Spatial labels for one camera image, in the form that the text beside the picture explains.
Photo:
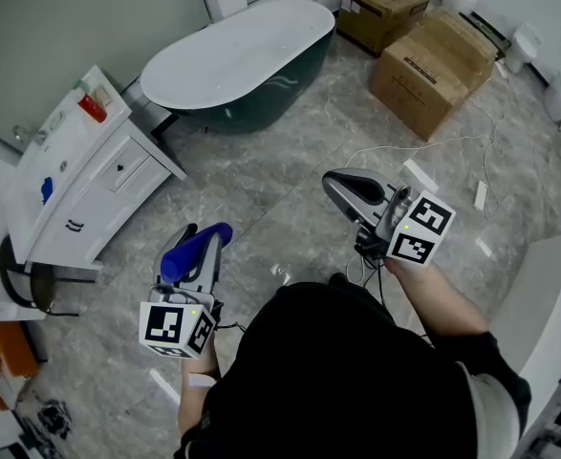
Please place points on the light cardboard box with label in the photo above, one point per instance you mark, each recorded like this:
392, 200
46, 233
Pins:
418, 98

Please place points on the person's left forearm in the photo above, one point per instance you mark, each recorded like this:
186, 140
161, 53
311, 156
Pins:
196, 404

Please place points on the white and dark green bathtub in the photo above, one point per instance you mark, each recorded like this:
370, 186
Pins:
242, 55

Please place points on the short white power strip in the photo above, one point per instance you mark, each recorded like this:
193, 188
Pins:
479, 194

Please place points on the white counter block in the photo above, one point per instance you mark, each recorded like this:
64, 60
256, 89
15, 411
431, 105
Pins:
547, 299

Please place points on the blue cloth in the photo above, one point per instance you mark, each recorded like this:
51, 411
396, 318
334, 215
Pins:
46, 190

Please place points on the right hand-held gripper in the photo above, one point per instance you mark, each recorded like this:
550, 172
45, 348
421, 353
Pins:
394, 223

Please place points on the red box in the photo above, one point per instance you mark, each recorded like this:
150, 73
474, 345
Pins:
92, 108

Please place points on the beige soap bar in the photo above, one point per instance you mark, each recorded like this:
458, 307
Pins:
102, 96

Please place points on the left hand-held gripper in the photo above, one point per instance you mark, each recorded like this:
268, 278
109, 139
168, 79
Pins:
184, 304

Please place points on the black metal stool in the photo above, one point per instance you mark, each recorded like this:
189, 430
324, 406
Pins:
17, 280

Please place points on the orange cloth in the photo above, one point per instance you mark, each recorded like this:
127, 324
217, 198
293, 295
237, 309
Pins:
7, 352

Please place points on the person's right forearm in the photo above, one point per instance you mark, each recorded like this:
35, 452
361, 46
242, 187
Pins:
438, 299

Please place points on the chrome faucet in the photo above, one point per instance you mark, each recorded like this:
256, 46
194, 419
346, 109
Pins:
41, 137

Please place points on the white vanity cabinet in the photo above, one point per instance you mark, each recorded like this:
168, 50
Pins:
93, 180

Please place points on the black debris pile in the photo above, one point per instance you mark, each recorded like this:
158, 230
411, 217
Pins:
53, 419

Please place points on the light taped cardboard box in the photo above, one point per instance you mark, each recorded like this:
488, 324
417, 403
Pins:
461, 31

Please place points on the blue object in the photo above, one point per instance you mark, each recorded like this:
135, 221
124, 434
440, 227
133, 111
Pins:
189, 252

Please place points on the person's body in black clothing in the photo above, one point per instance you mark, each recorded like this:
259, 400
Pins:
337, 376

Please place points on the dark brown cardboard box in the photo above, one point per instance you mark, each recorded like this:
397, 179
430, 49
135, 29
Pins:
380, 12

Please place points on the clear glass cup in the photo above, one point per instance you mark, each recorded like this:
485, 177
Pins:
19, 134

